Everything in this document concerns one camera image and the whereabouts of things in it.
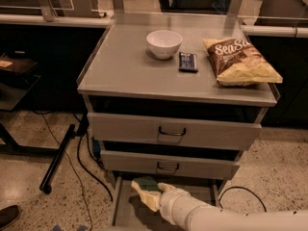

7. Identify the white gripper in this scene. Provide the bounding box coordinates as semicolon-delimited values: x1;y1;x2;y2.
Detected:
139;183;207;226

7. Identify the green and yellow sponge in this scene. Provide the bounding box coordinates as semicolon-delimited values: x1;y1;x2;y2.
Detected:
131;176;161;193

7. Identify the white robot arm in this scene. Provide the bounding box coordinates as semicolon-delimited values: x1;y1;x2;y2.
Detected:
131;181;308;231

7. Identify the bottom grey open drawer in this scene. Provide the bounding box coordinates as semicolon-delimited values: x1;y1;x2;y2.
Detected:
108;175;219;231

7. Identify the middle grey drawer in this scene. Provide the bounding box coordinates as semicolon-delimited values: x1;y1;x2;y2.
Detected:
101;150;240;180

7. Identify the grey metal drawer cabinet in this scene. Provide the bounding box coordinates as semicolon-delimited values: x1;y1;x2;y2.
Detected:
76;11;280;231

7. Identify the top grey drawer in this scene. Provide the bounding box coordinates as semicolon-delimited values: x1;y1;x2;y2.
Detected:
88;113;261;150

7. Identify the black stand leg with wheel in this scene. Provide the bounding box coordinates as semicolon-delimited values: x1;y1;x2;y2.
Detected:
39;124;75;194

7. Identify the dark blue snack bar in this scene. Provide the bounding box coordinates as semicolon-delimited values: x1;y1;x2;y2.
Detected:
179;52;198;72

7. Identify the white ceramic bowl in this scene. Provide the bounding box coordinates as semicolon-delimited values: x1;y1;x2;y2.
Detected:
146;30;182;60

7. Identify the dark shoe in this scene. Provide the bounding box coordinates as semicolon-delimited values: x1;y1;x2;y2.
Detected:
0;205;21;231

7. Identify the yellow brown chip bag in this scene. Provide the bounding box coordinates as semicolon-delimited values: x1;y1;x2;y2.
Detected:
203;38;283;87

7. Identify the dark side table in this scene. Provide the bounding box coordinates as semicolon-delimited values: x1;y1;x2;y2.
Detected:
0;51;42;152

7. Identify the black looped floor cable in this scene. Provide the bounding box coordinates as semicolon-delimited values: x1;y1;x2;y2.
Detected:
218;186;269;214

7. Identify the black cable by cabinet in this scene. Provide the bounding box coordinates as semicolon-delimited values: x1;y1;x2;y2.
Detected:
76;130;115;203

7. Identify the thin black floor cable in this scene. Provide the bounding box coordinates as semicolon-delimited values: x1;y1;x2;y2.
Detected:
32;109;94;231

